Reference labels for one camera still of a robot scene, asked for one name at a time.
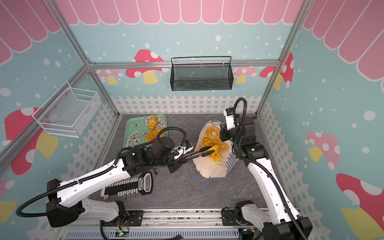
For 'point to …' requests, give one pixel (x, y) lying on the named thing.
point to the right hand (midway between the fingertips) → (221, 123)
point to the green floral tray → (137, 127)
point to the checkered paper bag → (206, 166)
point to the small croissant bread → (152, 122)
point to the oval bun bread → (222, 146)
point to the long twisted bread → (151, 136)
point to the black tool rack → (127, 188)
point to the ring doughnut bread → (209, 133)
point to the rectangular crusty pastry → (215, 157)
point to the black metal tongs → (199, 153)
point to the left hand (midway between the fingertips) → (183, 160)
